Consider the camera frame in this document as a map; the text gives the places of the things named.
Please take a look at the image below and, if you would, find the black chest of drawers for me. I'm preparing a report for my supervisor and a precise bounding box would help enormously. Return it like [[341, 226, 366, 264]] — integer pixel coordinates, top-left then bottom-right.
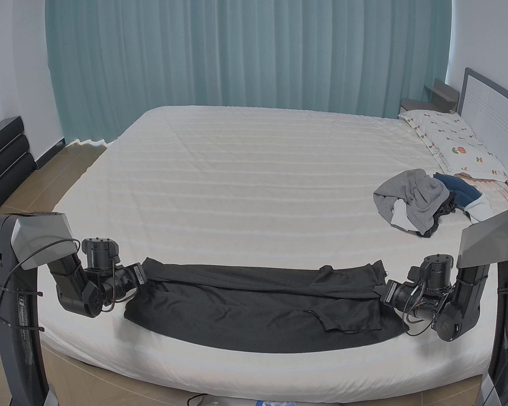
[[0, 116, 36, 212]]

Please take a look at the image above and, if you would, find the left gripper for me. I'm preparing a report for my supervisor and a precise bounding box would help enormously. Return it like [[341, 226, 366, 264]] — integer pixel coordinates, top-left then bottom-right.
[[112, 262, 147, 301]]

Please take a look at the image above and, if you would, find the blue-green curtain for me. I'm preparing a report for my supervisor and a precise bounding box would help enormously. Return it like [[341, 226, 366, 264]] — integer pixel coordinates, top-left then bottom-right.
[[46, 0, 453, 145]]

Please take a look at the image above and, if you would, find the black T-shirt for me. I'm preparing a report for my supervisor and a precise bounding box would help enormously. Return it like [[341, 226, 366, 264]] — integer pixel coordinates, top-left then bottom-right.
[[124, 257, 409, 353]]

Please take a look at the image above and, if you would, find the white printed pillow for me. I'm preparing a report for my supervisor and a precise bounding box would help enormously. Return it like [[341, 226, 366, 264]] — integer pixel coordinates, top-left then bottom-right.
[[398, 109, 508, 182]]

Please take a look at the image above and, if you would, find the grey bedside table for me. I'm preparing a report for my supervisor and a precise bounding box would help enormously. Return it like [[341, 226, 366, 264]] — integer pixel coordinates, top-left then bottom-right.
[[400, 79, 460, 114]]

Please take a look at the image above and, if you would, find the bed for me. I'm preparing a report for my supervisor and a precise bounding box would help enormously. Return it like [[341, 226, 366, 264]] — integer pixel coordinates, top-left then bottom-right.
[[36, 67, 508, 403]]

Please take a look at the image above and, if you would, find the pile of clothes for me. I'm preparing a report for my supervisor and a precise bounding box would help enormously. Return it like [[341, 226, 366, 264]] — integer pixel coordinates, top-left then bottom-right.
[[373, 168, 492, 239]]

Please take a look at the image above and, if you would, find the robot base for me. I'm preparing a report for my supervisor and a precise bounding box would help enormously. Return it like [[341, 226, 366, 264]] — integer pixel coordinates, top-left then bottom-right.
[[195, 396, 327, 406]]

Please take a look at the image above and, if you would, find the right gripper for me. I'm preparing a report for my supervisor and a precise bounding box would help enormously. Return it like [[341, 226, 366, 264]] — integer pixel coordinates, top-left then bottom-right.
[[380, 279, 424, 314]]

